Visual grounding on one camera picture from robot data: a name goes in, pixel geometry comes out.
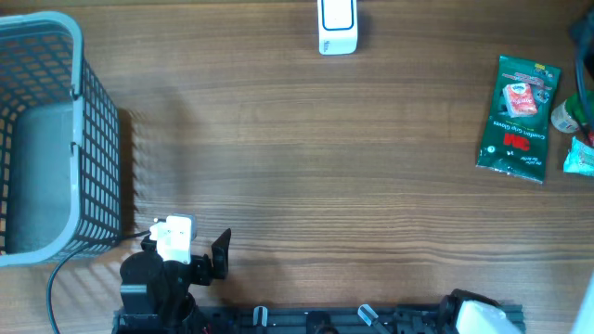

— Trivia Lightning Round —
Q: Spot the green 3M gloves pack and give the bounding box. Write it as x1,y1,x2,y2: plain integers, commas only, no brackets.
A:
476,55,562,184

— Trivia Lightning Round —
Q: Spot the small red white carton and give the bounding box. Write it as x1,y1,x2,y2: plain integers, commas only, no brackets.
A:
502,83,538,118

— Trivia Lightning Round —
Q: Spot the green lid jar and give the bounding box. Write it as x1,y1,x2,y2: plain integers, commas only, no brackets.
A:
550,93,590,134

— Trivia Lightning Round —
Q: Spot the teal white tissue pack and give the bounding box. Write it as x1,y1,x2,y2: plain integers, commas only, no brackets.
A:
563,136,594,177

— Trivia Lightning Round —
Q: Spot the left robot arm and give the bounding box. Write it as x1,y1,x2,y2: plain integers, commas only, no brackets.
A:
112,229,232,334

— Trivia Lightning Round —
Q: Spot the white barcode scanner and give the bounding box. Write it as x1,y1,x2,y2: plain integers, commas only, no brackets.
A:
317,0,358,56

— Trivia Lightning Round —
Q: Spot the grey plastic mesh basket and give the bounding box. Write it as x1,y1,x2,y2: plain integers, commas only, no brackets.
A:
1,11,122,267

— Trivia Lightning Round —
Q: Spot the left camera black cable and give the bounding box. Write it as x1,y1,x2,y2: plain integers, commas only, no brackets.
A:
45,229,154,334

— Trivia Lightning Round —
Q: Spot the camera black cable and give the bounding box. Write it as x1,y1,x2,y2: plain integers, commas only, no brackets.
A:
574,50,594,135
45,229,154,334

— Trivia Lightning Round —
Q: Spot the right camera black cable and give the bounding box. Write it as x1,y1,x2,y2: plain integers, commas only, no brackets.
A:
574,50,594,135

